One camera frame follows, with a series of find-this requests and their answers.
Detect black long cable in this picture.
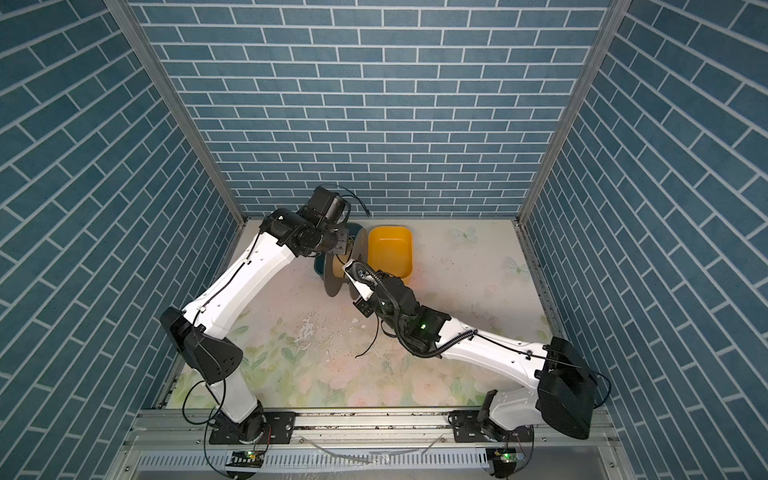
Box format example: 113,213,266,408
353,311,382,360

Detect dark grey perforated spool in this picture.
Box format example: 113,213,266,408
323,223,368,299

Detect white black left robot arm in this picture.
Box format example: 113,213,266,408
160,186,351,443

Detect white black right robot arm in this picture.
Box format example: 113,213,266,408
344,260,598,441

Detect dark teal plastic bin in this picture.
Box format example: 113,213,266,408
313,222,365,278

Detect yellow plastic bin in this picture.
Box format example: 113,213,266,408
367,226,413,284

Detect aluminium front rail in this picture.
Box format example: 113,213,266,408
106,407,634,479

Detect aluminium corner post left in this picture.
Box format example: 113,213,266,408
104,0,247,228

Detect aluminium corner post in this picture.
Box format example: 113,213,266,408
517,0,631,226
104,0,247,228

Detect aluminium corner post right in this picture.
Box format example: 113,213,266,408
517,0,631,226

